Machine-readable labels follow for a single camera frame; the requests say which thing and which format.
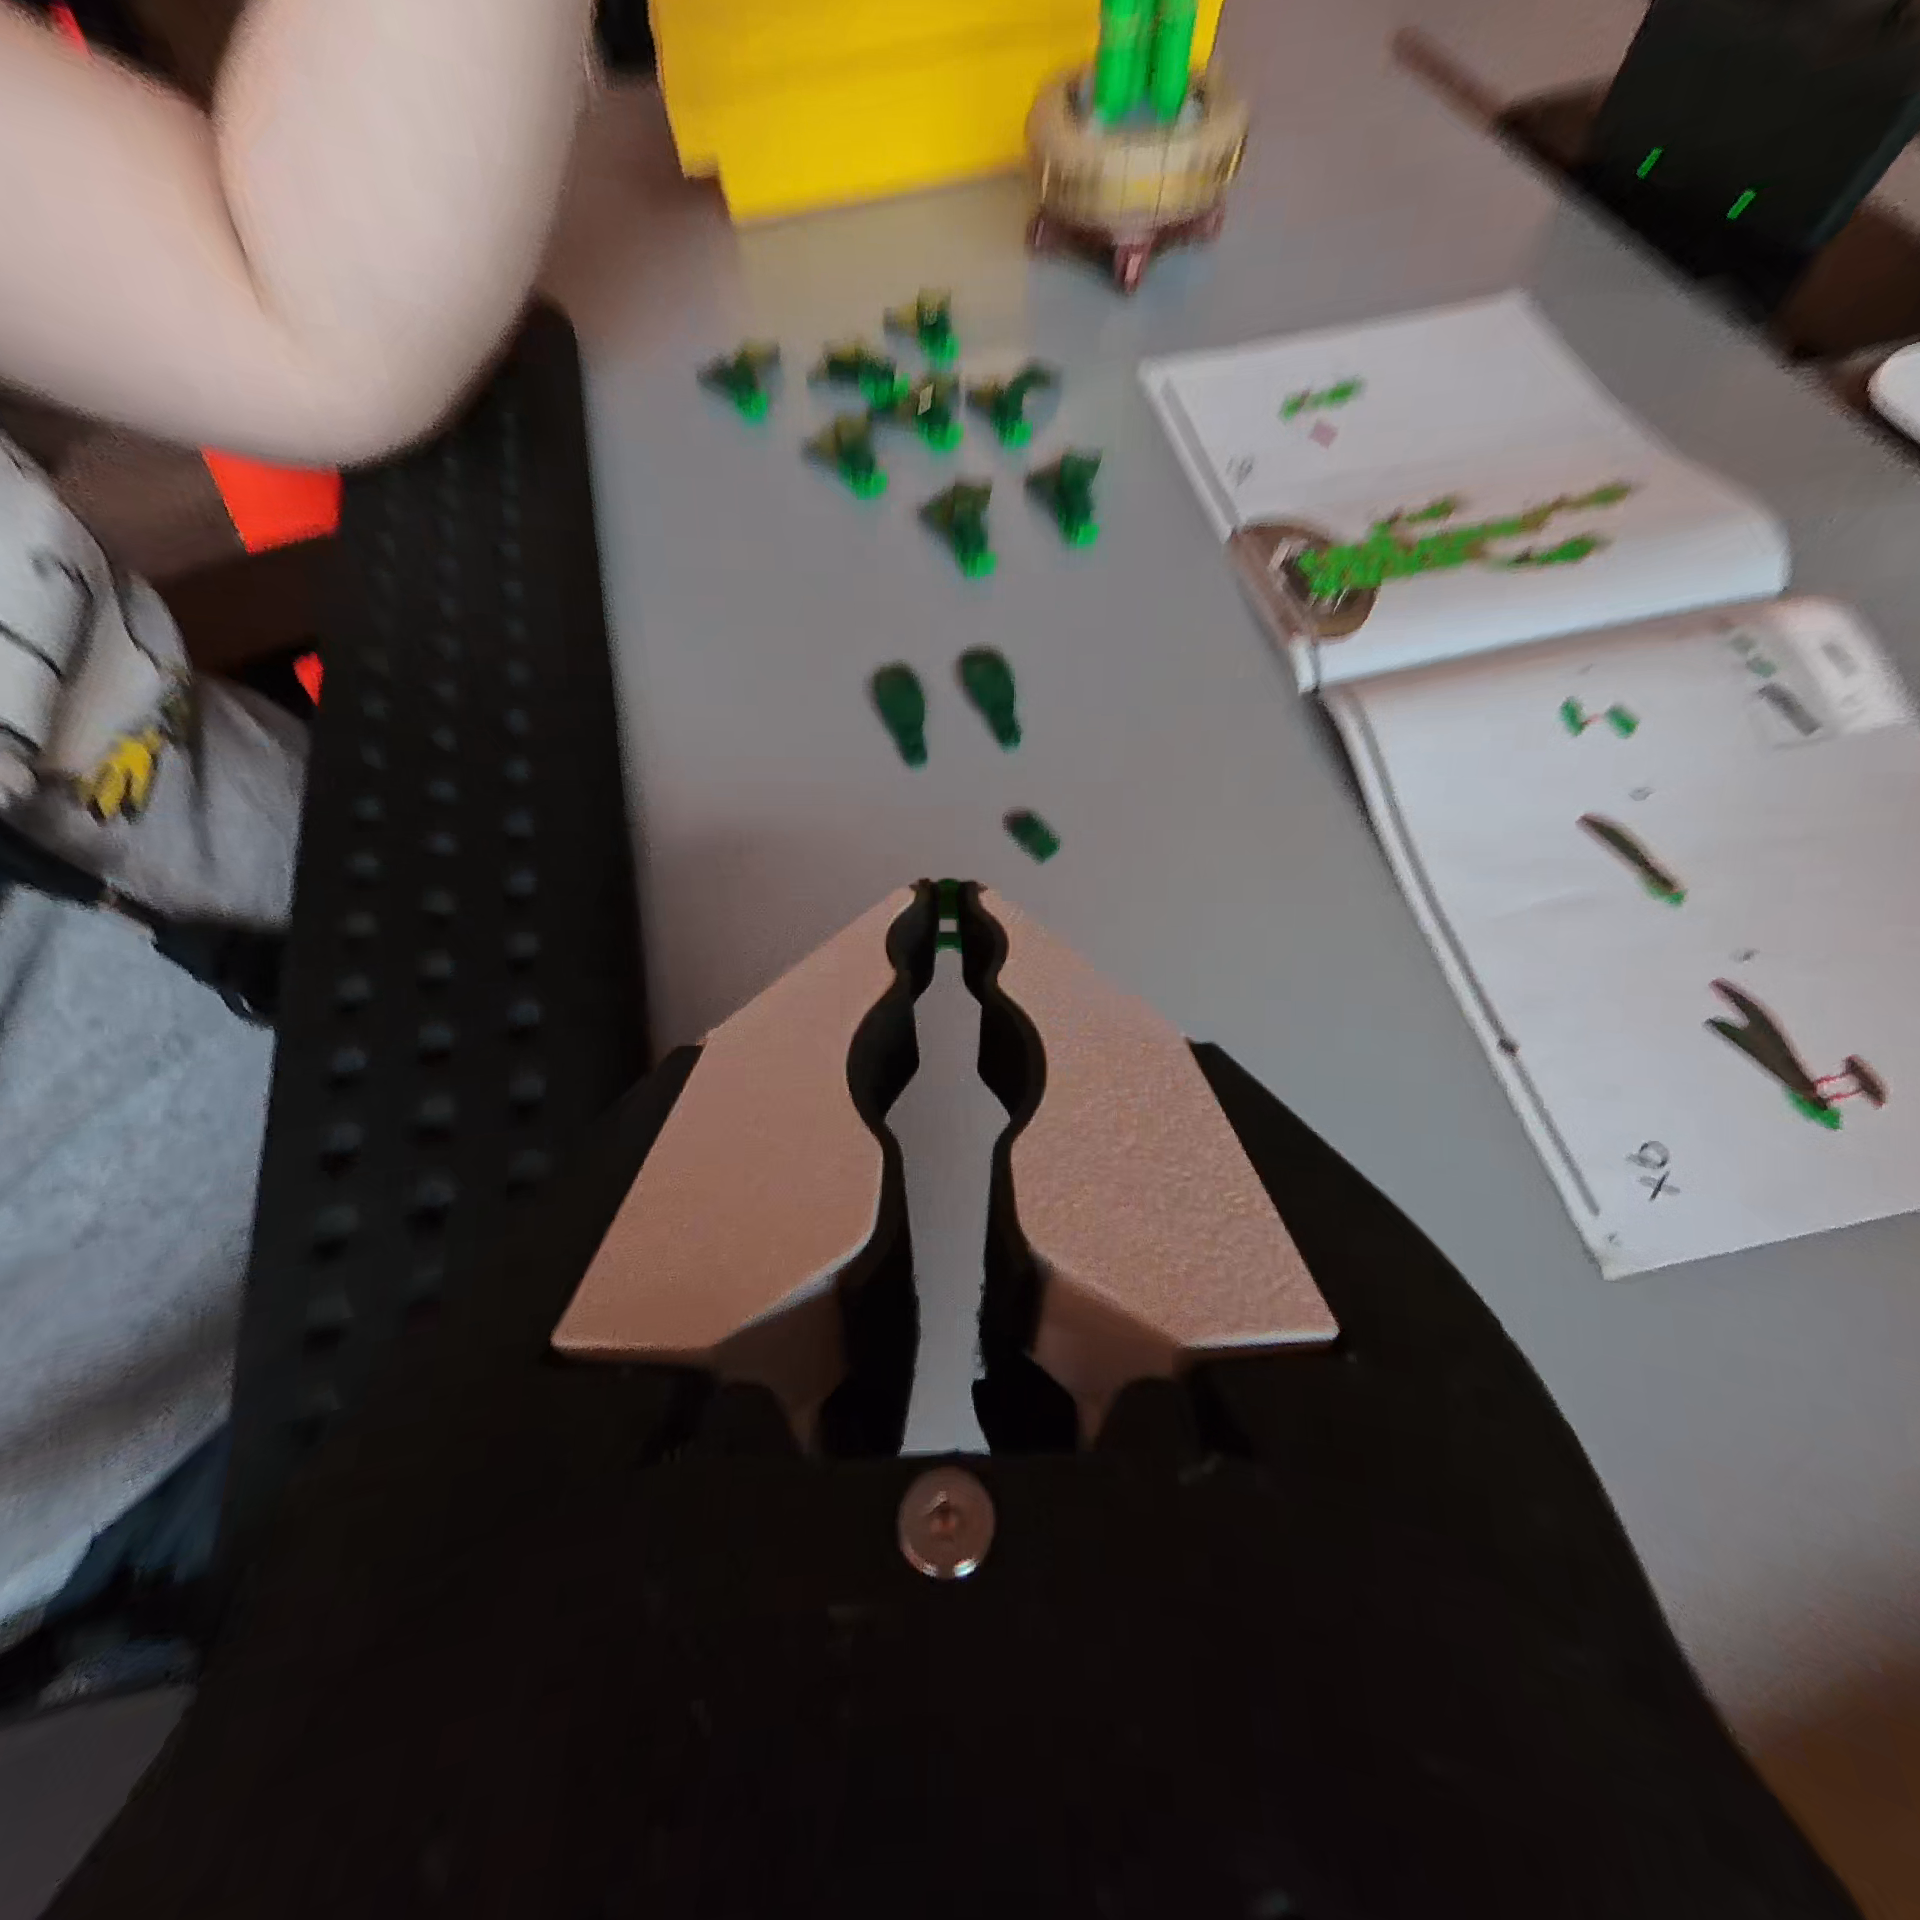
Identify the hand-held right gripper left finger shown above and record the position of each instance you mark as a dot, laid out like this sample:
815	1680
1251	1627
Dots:
734	1200

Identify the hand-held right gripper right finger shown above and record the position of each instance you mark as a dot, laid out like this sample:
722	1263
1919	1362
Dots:
1170	1200

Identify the bright green lego clip piece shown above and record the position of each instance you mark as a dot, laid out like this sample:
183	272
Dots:
949	904

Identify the green leafy lego sprig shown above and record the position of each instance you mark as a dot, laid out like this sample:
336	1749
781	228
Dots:
961	524

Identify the small dark green lego piece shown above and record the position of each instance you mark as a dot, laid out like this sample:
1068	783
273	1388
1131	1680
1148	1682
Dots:
1032	836

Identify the dark green lego leaf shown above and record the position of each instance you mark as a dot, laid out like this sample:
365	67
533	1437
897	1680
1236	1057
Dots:
900	709
991	693

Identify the black studded mat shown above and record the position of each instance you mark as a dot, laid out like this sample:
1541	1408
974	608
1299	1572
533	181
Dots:
450	901

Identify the person's grey printed shirt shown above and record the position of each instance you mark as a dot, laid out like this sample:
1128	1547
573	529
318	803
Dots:
120	1124

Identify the cluster of green leaf sprigs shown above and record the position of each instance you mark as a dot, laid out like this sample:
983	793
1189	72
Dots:
738	382

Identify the open instruction booklet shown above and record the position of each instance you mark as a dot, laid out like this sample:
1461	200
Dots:
1501	451

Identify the orange traffic cone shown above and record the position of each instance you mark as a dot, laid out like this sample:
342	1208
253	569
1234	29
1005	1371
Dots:
278	502

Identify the yellow plastic bin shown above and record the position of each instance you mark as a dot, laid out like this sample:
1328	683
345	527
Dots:
840	104

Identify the black box with green lights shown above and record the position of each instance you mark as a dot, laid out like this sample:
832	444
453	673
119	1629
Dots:
1741	150

